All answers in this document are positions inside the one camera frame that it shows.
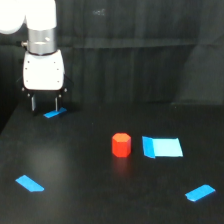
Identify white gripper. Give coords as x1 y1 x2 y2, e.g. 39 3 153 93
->
21 50 66 114

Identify red hexagonal block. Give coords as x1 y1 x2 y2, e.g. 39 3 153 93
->
112 133 131 158

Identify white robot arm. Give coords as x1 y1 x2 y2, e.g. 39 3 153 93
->
0 0 67 118

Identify blue tape strip far left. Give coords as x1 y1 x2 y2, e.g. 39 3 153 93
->
43 107 67 118

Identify blue tape strip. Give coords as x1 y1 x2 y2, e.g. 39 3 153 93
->
16 175 44 192
185 184 215 202
43 107 67 118

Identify black backdrop curtain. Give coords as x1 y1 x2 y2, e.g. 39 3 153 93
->
0 0 224 134

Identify blue tape strip near left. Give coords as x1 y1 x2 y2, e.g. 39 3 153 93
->
16 175 44 192

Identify light blue paper square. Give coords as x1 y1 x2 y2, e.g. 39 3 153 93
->
142 136 183 159

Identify blue tape strip near right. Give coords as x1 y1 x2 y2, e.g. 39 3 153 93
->
185 184 215 202

